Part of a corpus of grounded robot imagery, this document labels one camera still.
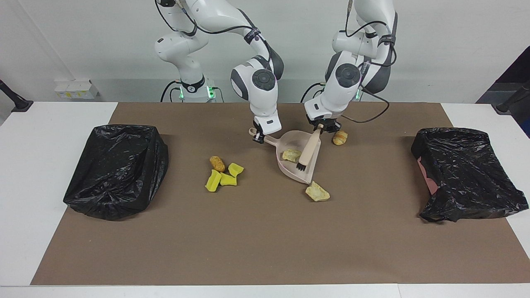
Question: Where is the beige brush with black bristles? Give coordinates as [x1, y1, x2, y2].
[296, 123, 325, 173]

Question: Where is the beige plastic dustpan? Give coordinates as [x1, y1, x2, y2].
[248, 127, 322, 185]

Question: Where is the pink plastic bin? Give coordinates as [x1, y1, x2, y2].
[417, 156, 440, 196]

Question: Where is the black trash bag bin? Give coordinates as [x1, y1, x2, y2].
[63, 124, 170, 221]

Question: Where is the black bag over pink bin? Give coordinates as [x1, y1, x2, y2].
[410, 127, 530, 224]

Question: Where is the brown table mat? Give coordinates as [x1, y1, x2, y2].
[31, 102, 530, 286]

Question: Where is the dark panel furniture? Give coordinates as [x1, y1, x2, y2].
[475, 45, 530, 138]

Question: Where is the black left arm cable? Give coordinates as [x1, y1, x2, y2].
[341, 0, 392, 124]

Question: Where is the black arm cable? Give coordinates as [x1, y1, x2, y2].
[341, 0, 392, 124]
[155, 0, 260, 43]

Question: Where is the black base cable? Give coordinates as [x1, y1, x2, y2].
[160, 80, 183, 103]
[300, 82, 327, 103]

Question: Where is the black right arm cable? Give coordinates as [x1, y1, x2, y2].
[155, 0, 260, 43]

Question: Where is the white wall socket box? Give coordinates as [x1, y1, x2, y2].
[54, 78, 100, 100]

